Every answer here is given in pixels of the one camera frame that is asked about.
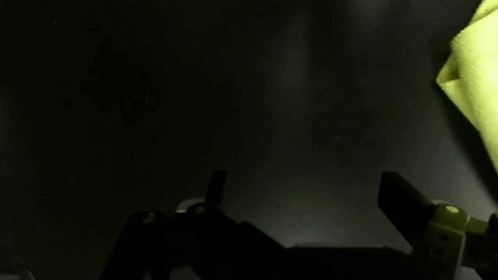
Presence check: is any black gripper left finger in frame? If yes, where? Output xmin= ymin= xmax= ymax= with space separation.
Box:
xmin=103 ymin=169 xmax=286 ymax=280

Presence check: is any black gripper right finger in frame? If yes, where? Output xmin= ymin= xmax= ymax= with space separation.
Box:
xmin=377 ymin=169 xmax=498 ymax=280

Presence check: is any yellow towel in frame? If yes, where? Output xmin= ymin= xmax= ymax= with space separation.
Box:
xmin=434 ymin=0 xmax=498 ymax=173

